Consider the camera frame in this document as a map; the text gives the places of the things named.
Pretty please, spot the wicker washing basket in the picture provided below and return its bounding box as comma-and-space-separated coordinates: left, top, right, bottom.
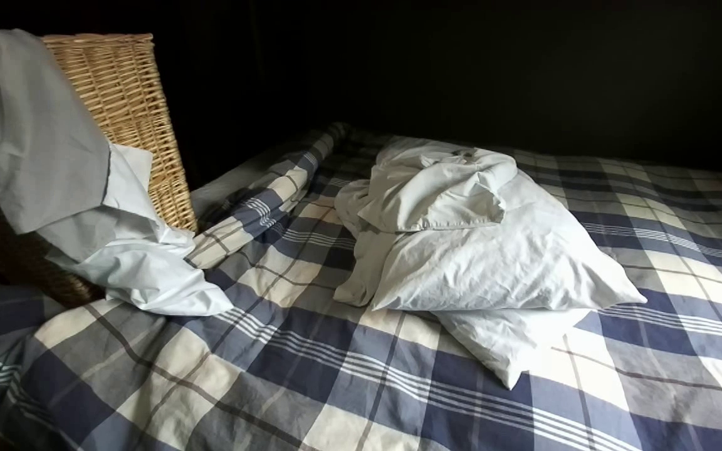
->
0, 31, 201, 307

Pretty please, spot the crumpled white cloth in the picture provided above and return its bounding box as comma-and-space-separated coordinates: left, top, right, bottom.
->
331, 138, 520, 237

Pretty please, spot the grey pillow case cover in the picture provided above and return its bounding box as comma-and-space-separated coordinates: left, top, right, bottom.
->
0, 21, 114, 237

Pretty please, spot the large white pillow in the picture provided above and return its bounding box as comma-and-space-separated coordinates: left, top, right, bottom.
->
331, 164, 648, 316

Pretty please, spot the blue white plaid duvet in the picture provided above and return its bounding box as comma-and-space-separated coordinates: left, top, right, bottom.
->
0, 123, 722, 451

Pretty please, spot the small white pillow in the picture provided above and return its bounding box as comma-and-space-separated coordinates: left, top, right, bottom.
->
434, 302, 599, 393

